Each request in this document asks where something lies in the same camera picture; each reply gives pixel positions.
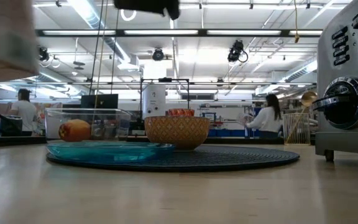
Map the thin black hanging cable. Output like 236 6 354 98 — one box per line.
110 8 120 95
88 0 105 96

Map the red orange apple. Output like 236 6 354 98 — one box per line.
58 119 92 143

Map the black rack frame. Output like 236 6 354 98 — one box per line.
139 77 190 119

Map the yellow hanging cable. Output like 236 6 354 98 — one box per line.
293 0 301 44

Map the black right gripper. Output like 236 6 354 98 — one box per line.
113 0 181 21

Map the white hanging ring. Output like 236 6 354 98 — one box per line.
119 8 137 22

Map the pink strawberry yogurt cereal box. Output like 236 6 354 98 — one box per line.
0 0 40 87

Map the black spotlight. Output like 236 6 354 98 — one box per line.
38 46 50 62
152 47 165 62
227 39 249 63

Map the black monitor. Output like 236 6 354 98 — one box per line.
80 93 119 110

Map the person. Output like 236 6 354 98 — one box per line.
244 93 283 139
9 88 39 137

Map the shelf with blue bins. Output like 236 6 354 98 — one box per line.
208 107 284 138

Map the clear plastic bin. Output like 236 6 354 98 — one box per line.
44 107 132 142

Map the dark round woven placemat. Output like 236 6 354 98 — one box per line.
45 145 300 173

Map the teal glass plate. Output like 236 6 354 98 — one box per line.
45 141 177 164

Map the white cylinder tank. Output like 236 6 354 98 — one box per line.
142 83 167 121

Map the thin yellow hanging cord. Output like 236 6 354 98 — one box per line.
93 0 109 110

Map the orange patterned bowl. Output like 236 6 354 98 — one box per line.
144 115 211 152

